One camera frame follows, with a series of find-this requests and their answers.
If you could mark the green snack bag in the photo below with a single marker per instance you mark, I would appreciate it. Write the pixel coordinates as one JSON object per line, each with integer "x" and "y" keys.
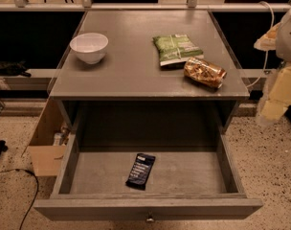
{"x": 175, "y": 49}

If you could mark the small metal drawer knob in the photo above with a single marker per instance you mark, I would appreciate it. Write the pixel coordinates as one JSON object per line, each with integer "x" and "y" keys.
{"x": 150, "y": 218}

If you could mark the dark blue rxbar wrapper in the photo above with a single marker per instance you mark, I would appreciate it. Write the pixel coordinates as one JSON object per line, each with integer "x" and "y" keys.
{"x": 140, "y": 171}

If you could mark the open grey top drawer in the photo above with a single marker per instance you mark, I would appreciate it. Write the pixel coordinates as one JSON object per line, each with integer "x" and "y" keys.
{"x": 132, "y": 161}

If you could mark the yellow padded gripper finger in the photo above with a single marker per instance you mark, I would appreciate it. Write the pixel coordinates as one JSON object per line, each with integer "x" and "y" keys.
{"x": 267, "y": 42}
{"x": 277, "y": 95}

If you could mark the grey wooden cabinet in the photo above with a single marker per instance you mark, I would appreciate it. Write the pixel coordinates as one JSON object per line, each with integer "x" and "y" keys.
{"x": 130, "y": 70}

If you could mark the brown cardboard box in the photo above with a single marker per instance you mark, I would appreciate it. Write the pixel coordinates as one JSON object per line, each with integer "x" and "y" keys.
{"x": 46, "y": 146}

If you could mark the grey metal rail frame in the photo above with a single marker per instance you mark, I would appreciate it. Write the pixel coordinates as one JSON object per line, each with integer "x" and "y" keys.
{"x": 88, "y": 5}

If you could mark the white ceramic bowl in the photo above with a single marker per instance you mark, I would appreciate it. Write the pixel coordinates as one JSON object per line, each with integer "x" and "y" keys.
{"x": 89, "y": 48}

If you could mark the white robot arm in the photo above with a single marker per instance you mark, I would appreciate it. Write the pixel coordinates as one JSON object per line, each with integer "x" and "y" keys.
{"x": 283, "y": 45}

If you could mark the black object on ledge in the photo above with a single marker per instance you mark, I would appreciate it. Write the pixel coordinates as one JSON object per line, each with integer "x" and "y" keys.
{"x": 9, "y": 68}

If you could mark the gold brown snack bag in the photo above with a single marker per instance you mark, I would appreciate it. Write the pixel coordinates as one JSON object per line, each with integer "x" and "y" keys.
{"x": 204, "y": 72}

